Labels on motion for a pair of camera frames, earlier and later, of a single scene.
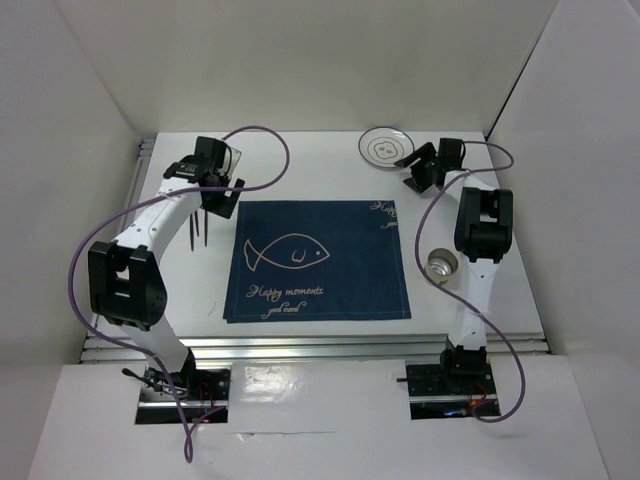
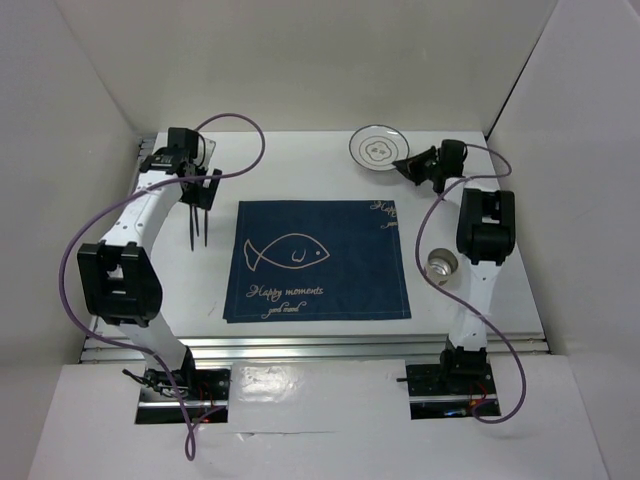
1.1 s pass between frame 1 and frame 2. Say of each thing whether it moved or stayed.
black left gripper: moved
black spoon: stayed
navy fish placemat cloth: stayed
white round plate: moved
